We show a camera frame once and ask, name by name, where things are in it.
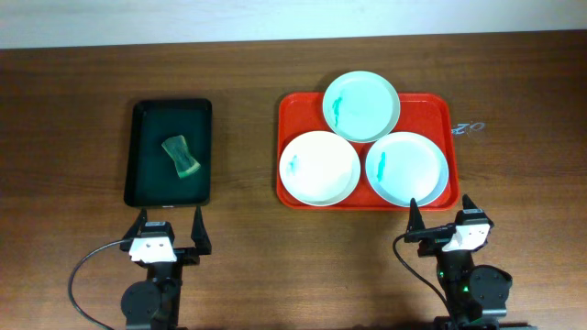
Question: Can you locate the black rectangular tray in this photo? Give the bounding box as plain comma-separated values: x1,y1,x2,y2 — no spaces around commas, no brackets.
124,98,213,208

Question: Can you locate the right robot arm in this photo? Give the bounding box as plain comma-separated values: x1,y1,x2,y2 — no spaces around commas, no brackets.
396,195,532,330

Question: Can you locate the green dish sponge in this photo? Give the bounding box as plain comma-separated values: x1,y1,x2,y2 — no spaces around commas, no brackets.
161,135,201,179

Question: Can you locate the white plate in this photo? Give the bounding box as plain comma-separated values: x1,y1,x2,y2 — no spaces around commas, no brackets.
279,131,360,207
364,132,449,207

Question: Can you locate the mint green plate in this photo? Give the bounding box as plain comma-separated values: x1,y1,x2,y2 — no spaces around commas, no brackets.
322,71,401,143

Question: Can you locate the red plastic tray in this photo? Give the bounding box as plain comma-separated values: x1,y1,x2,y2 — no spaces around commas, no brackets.
276,92,460,211

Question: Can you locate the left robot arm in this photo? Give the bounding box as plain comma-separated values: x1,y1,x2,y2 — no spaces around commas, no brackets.
120,207,212,330

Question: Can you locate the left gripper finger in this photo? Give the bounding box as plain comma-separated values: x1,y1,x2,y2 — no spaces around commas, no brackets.
191,206,212,250
123,209,148,240

